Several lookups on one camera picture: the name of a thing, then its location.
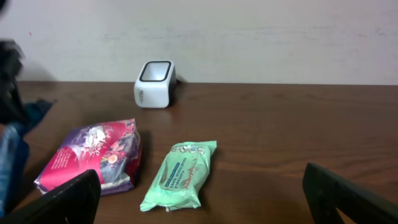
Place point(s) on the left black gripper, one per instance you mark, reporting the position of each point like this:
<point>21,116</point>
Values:
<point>12,108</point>

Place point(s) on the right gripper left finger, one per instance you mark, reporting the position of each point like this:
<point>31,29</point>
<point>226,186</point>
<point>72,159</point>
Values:
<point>75,201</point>

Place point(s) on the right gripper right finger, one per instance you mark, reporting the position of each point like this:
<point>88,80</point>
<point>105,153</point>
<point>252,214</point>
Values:
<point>328,193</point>

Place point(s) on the blue Oreo cookie pack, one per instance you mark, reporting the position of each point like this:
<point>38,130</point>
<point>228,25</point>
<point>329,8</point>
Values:
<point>15,151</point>

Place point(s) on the pink purple liner pack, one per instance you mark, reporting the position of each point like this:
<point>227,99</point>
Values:
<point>113,149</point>

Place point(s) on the green wet wipes pack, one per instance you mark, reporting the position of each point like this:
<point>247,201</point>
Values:
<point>180,177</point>

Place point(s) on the white barcode scanner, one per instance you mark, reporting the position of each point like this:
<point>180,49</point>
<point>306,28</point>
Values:
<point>155,85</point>

